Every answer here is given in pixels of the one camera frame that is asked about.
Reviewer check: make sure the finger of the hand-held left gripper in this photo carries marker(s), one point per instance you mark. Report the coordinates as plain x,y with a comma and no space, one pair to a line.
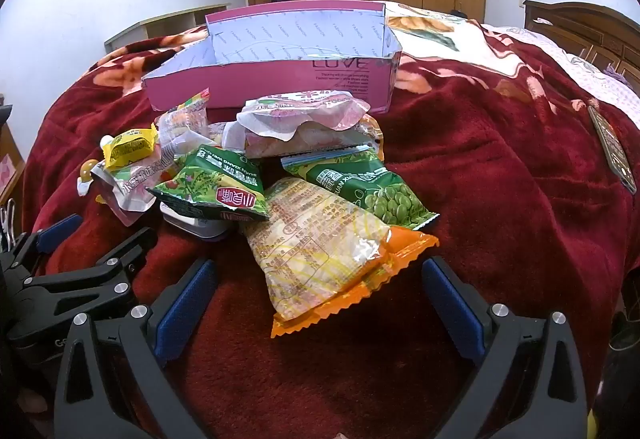
55,226
115,269

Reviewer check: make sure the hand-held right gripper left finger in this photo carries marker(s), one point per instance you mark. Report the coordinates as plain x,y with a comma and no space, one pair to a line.
185,306

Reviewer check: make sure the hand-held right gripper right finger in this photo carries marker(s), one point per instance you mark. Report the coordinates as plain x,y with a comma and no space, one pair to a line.
452,304

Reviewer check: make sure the yellow lidded jelly cup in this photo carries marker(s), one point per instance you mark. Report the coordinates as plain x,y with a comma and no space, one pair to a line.
87,171

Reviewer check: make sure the pink white drink pouch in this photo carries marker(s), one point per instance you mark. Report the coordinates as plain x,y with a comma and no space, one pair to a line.
125,191
300,116

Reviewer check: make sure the yellow small snack packet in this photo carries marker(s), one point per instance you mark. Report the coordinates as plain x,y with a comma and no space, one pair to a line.
131,148

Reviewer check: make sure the small green snack packet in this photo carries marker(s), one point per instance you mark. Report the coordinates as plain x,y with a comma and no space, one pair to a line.
215,189

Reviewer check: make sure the green pea snack packet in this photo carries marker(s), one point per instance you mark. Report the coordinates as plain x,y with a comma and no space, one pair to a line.
380,194

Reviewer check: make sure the orange rice cracker packet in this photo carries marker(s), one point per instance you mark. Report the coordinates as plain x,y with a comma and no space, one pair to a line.
320,264

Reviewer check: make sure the colourful striped candy packet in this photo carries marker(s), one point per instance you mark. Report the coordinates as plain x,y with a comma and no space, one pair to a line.
187,111

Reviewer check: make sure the clear plastic snack cup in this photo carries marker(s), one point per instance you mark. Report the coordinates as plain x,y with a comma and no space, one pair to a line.
280,145

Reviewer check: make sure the white cardboard box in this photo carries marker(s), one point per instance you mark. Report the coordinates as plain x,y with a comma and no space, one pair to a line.
300,79

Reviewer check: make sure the metal spring clip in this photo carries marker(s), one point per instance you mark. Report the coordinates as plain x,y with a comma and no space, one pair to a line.
6,219

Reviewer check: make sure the wooden side cabinet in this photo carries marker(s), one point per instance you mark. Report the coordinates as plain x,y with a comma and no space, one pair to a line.
10,164

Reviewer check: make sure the red floral blanket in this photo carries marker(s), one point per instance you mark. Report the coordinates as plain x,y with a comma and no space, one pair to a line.
500,169

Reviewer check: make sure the dark rectangular phone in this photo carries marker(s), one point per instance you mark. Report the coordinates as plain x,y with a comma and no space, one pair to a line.
612,151

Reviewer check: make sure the low white shelf unit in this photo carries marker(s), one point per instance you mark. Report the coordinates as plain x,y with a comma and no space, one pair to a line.
165,26

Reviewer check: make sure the purple cloth tuft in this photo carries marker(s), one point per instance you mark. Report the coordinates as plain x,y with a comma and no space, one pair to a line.
615,71

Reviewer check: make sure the black bag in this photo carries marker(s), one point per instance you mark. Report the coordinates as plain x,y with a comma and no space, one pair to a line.
457,13

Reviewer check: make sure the dark wooden headboard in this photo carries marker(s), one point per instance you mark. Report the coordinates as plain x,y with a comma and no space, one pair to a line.
590,39

